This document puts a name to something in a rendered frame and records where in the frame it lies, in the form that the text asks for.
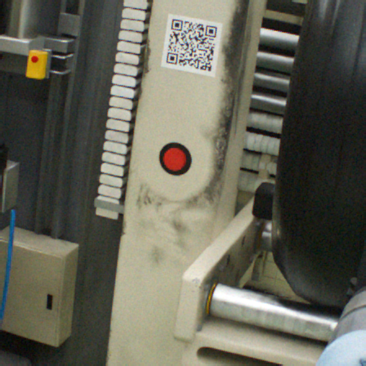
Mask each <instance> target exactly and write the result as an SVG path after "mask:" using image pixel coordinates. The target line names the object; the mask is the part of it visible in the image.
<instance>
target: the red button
mask: <svg viewBox="0 0 366 366"><path fill-rule="evenodd" d="M163 160H164V163H165V165H166V167H167V168H169V169H171V170H174V171H177V170H180V169H182V168H183V167H184V166H185V162H186V157H185V154H184V152H183V151H182V150H180V149H178V148H173V149H169V150H168V151H167V152H166V153H165V155H164V157H163Z"/></svg>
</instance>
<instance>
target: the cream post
mask: <svg viewBox="0 0 366 366"><path fill-rule="evenodd" d="M264 6H265V0H154V3H153V7H152V9H151V15H150V26H149V33H148V39H147V46H146V53H145V67H144V68H143V74H142V79H141V90H140V96H139V103H138V109H137V116H136V122H135V128H134V135H133V142H132V154H131V162H130V168H129V176H128V182H127V195H126V202H125V211H124V218H123V232H122V237H121V242H120V249H119V255H118V267H117V273H116V280H115V287H114V299H113V305H112V310H113V312H112V317H111V324H110V331H109V342H108V348H107V350H108V354H107V361H106V366H182V365H181V361H182V356H183V350H184V346H185V342H184V341H180V340H177V339H175V338H174V337H173V330H174V324H175V318H176V308H177V302H178V297H179V291H180V286H181V278H182V275H183V274H184V273H185V272H186V271H187V270H188V269H189V268H190V267H191V266H192V265H193V264H194V263H195V261H196V259H197V258H198V257H199V256H200V255H201V254H202V253H203V251H204V250H206V249H207V248H208V247H210V246H211V245H212V244H213V242H214V240H215V239H216V238H217V237H218V236H219V235H220V234H221V233H222V232H223V231H224V230H225V229H226V228H227V226H228V225H229V224H230V223H231V218H232V213H233V208H234V198H235V193H237V187H238V182H239V171H240V166H241V161H242V156H243V146H244V141H245V134H246V129H247V124H248V115H249V111H248V110H249V104H250V98H251V93H252V84H253V79H254V74H255V68H256V63H257V49H258V44H259V39H260V34H261V26H262V22H261V20H262V15H263V11H264ZM169 14H173V15H177V16H185V17H189V18H194V19H199V20H207V21H211V22H217V23H221V24H222V29H221V38H220V44H219V50H218V55H217V59H218V60H217V66H216V77H215V78H214V77H213V76H208V75H205V74H197V73H193V72H188V71H184V70H179V69H172V68H167V67H162V66H161V62H162V55H163V44H164V41H165V38H166V32H167V22H168V15H169ZM173 148H178V149H180V150H182V151H183V152H184V154H185V157H186V162H185V166H184V167H183V168H182V169H180V170H177V171H174V170H171V169H169V168H167V167H166V165H165V163H164V160H163V157H164V155H165V153H166V152H167V151H168V150H169V149H173Z"/></svg>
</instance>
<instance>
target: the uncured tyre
mask: <svg viewBox="0 0 366 366"><path fill-rule="evenodd" d="M300 31H301V32H300V36H299V39H298V42H297V47H296V50H295V58H294V61H293V64H292V71H291V74H290V79H289V81H290V83H289V86H288V94H287V98H286V103H285V107H284V112H283V126H282V132H281V137H280V143H279V155H278V161H277V167H276V174H275V182H274V197H273V208H272V226H271V238H272V246H271V251H272V256H273V259H274V263H275V264H276V266H277V267H278V269H279V271H280V272H281V274H282V276H283V277H284V278H285V280H286V281H287V283H288V284H289V285H290V287H291V288H292V290H293V291H294V292H295V295H297V296H299V297H300V298H302V299H304V300H306V301H308V302H309V303H311V304H312V305H317V306H323V307H326V308H329V309H333V310H341V311H343V310H344V309H345V307H346V305H347V304H348V303H347V302H345V299H346V293H347V292H348V288H349V284H350V279H351V278H353V277H358V273H359V265H360V261H361V259H362V256H363V252H364V245H365V241H366V0H308V3H307V5H306V13H305V16H304V19H303V21H302V24H301V30H300Z"/></svg>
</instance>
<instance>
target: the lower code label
mask: <svg viewBox="0 0 366 366"><path fill-rule="evenodd" d="M221 29H222V24H221V23H217V22H211V21H207V20H199V19H194V18H189V17H185V16H177V15H173V14H169V15H168V22H167V32H166V38H165V41H164V44H163V55H162V62H161V66H162V67H167V68H172V69H179V70H184V71H188V72H193V73H197V74H205V75H208V76H213V77H214V78H215V77H216V66H217V60H218V59H217V55H218V50H219V44H220V38H221Z"/></svg>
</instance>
